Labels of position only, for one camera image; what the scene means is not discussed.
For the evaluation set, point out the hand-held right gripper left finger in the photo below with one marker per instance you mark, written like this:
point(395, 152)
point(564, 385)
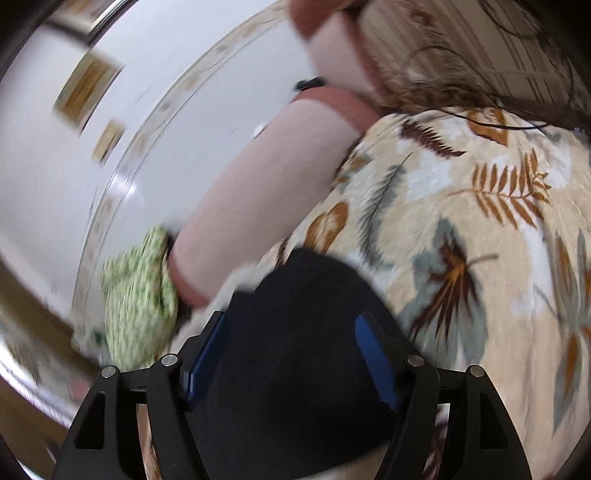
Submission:
point(205, 355)

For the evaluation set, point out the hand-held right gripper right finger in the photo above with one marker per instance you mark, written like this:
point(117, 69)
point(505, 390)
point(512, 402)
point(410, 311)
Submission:
point(376, 360)

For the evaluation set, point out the black coat with fur collar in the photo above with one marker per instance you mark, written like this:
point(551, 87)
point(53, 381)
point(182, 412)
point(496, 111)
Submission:
point(295, 323)

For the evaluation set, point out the green patterned cloth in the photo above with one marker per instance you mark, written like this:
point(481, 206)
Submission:
point(134, 300)

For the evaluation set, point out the leaf print blanket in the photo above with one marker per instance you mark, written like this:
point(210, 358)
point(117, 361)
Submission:
point(461, 230)

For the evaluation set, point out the pink sofa back cushion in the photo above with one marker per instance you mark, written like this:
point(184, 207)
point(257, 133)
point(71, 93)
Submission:
point(332, 41)
point(258, 175)

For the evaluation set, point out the black sofa clip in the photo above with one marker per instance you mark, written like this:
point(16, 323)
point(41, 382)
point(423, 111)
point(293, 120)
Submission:
point(309, 84)

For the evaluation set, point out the small gold wall picture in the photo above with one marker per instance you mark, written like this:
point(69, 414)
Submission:
point(108, 141)

